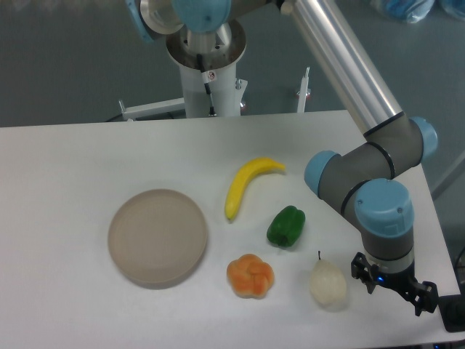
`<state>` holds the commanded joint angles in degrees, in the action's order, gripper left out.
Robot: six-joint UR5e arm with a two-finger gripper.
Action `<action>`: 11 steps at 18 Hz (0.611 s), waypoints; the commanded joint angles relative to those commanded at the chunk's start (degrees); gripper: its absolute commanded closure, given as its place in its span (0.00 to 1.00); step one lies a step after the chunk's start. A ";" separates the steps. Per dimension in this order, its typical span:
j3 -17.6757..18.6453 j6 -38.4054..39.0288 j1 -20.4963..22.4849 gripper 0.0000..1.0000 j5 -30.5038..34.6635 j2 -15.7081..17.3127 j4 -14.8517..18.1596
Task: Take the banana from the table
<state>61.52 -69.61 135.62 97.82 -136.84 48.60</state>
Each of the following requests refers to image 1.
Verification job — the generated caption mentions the orange knotted bread roll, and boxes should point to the orange knotted bread roll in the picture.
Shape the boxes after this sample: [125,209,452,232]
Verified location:
[227,254,275,299]

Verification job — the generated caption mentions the black device at table edge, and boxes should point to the black device at table edge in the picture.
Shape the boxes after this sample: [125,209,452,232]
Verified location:
[439,294,464,333]

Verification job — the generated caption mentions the yellow banana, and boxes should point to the yellow banana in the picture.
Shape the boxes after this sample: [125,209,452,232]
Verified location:
[224,157,286,222]

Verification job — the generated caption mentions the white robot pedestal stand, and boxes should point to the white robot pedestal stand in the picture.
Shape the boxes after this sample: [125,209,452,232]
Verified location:
[119,67,311,121]

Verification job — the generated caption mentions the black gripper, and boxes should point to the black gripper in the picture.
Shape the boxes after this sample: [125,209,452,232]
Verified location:
[351,252,438,316]

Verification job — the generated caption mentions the blue plastic bag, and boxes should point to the blue plastic bag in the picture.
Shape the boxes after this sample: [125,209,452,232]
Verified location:
[368,0,464,24]

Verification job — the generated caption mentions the pale white pear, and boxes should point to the pale white pear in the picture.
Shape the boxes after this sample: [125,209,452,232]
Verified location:
[309,250,347,313]

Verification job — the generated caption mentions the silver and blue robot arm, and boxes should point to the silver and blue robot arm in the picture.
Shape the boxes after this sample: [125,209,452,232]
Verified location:
[126,1,439,314]

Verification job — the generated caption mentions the green bell pepper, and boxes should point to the green bell pepper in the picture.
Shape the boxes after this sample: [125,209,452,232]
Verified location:
[267,206,306,247]

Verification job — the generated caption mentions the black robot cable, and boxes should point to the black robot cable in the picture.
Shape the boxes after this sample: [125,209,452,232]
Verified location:
[195,53,218,118]

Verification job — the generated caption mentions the beige round plate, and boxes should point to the beige round plate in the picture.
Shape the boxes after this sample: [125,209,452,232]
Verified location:
[108,189,209,289]

